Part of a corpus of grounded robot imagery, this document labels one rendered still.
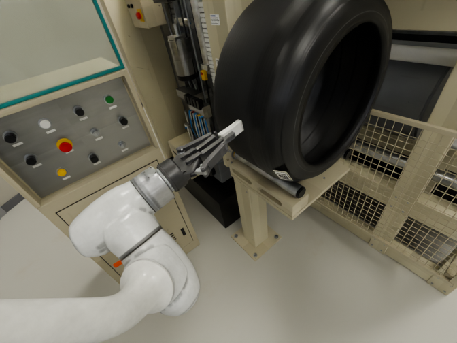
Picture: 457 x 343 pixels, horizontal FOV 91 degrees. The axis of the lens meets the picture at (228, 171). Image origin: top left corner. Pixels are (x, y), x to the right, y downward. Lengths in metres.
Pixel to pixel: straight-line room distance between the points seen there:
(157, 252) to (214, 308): 1.15
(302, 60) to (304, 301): 1.34
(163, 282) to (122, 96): 0.82
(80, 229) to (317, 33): 0.60
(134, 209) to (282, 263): 1.31
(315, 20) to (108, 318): 0.62
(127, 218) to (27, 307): 0.21
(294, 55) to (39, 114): 0.88
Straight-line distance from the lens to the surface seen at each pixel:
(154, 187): 0.49
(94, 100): 1.08
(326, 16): 0.59
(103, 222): 0.49
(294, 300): 1.58
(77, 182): 1.20
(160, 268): 0.45
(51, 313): 0.35
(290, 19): 0.58
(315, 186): 0.97
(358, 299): 1.65
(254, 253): 1.68
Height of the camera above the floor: 1.49
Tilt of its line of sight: 41 degrees down
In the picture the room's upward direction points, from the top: 11 degrees counter-clockwise
